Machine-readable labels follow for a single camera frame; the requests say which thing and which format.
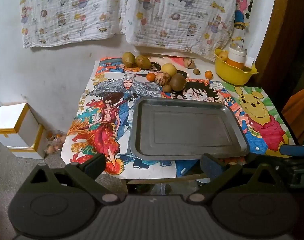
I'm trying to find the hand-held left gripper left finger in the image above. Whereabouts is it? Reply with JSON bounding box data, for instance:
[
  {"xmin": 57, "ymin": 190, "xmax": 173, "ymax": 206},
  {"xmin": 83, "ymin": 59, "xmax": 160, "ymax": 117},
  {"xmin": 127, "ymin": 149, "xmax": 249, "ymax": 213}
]
[{"xmin": 24, "ymin": 153, "xmax": 126, "ymax": 204}]

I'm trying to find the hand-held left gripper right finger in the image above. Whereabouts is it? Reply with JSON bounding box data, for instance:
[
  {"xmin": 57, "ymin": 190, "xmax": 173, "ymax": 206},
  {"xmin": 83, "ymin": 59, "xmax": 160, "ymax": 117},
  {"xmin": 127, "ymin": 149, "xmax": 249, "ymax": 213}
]
[{"xmin": 186, "ymin": 153, "xmax": 286, "ymax": 204}]

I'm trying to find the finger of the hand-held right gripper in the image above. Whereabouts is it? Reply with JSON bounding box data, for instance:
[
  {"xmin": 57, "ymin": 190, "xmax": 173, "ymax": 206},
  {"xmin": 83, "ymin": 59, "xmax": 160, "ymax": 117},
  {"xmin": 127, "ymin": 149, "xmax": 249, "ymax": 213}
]
[
  {"xmin": 243, "ymin": 154, "xmax": 296, "ymax": 172},
  {"xmin": 279, "ymin": 144, "xmax": 304, "ymax": 157}
]

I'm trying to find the metal tray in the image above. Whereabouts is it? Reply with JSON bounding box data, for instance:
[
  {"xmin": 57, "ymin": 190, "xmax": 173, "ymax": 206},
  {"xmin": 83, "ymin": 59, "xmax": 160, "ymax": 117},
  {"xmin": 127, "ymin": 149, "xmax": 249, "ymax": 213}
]
[{"xmin": 129, "ymin": 97, "xmax": 250, "ymax": 160}]

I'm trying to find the large brown kiwi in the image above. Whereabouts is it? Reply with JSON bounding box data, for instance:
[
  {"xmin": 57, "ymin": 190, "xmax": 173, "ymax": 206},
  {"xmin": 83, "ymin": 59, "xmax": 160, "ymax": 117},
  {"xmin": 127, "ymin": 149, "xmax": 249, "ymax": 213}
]
[{"xmin": 171, "ymin": 73, "xmax": 187, "ymax": 92}]

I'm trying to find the yellow lemon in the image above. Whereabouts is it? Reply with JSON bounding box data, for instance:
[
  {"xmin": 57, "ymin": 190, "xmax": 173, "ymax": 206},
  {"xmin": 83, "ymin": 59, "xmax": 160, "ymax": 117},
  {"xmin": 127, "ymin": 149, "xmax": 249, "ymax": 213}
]
[{"xmin": 160, "ymin": 63, "xmax": 177, "ymax": 77}]

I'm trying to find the yellow-green pear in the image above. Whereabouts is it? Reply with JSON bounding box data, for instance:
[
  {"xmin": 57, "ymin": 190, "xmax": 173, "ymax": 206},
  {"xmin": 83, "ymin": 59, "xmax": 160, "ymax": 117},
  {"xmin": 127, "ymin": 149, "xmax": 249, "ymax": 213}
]
[{"xmin": 122, "ymin": 52, "xmax": 136, "ymax": 68}]

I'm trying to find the brown-green pear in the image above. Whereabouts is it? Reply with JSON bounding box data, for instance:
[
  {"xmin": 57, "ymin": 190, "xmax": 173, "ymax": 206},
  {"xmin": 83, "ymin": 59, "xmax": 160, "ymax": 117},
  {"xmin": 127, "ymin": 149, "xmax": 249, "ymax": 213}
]
[{"xmin": 135, "ymin": 55, "xmax": 153, "ymax": 70}]

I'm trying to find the orange cloth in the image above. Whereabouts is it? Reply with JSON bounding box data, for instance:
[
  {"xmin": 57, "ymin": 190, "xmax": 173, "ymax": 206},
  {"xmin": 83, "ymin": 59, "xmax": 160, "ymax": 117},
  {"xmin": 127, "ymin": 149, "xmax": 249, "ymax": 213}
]
[{"xmin": 282, "ymin": 85, "xmax": 304, "ymax": 145}]

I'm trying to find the colourful anime poster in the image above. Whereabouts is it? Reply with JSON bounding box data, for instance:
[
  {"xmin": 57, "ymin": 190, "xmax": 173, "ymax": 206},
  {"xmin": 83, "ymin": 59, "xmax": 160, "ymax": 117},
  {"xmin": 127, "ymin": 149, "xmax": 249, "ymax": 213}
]
[{"xmin": 61, "ymin": 57, "xmax": 247, "ymax": 180}]

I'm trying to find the small crumpled plastic bag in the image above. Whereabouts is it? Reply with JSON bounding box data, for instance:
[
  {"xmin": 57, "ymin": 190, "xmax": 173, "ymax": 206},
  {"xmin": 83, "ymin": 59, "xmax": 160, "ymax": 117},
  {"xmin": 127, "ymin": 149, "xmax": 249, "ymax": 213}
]
[{"xmin": 45, "ymin": 129, "xmax": 67, "ymax": 154}]

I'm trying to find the white box with yellow tape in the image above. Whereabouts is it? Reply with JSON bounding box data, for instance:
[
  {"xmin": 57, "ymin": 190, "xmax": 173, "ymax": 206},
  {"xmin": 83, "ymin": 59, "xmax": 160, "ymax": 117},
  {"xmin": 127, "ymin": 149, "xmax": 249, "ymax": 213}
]
[
  {"xmin": 0, "ymin": 102, "xmax": 39, "ymax": 148},
  {"xmin": 7, "ymin": 124, "xmax": 46, "ymax": 160}
]

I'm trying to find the yellow plastic bowl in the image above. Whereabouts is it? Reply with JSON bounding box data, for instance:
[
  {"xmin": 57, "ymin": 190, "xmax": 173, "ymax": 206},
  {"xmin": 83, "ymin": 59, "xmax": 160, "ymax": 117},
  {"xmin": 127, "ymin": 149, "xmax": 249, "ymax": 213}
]
[{"xmin": 214, "ymin": 48, "xmax": 259, "ymax": 86}]

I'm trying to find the white and orange jar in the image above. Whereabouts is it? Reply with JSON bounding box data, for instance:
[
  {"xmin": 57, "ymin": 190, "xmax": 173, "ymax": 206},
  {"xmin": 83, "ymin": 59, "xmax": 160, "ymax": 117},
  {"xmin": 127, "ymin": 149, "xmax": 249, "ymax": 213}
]
[{"xmin": 226, "ymin": 44, "xmax": 247, "ymax": 70}]

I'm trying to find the brown wooden door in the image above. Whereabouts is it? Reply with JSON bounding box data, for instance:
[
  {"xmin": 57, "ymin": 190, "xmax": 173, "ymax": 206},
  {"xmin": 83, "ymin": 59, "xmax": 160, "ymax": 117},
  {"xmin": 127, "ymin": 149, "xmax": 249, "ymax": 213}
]
[{"xmin": 252, "ymin": 0, "xmax": 304, "ymax": 88}]

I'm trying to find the printed white cloth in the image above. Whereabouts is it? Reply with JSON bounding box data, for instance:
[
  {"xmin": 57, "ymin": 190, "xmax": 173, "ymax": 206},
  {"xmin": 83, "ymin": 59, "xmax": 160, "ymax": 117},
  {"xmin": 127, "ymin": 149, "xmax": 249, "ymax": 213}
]
[{"xmin": 19, "ymin": 0, "xmax": 242, "ymax": 62}]

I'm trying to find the wall poster with pink figure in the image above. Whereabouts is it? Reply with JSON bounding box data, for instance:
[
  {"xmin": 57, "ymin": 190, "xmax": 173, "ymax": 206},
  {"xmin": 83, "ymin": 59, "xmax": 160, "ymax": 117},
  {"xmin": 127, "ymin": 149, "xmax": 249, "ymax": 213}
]
[{"xmin": 233, "ymin": 0, "xmax": 258, "ymax": 48}]

